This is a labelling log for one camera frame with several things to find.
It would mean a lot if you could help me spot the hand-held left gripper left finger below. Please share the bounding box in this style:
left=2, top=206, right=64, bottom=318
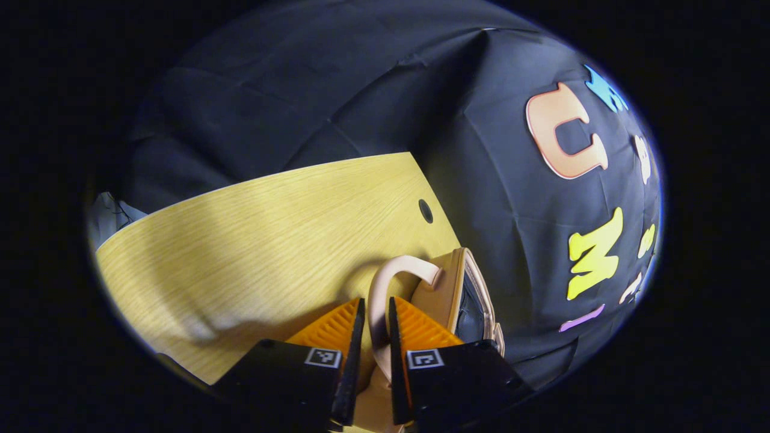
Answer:
left=213, top=297, right=367, bottom=432

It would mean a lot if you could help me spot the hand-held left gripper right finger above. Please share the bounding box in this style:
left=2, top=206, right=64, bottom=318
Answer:
left=388, top=296, right=534, bottom=429

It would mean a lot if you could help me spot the beige pink suitcase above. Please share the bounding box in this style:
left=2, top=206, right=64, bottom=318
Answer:
left=354, top=247, right=507, bottom=433

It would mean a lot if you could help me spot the black backdrop cloth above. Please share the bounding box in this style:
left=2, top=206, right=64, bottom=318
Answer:
left=120, top=0, right=665, bottom=392

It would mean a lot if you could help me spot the white desk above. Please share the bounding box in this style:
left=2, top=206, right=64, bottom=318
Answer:
left=89, top=191, right=148, bottom=250

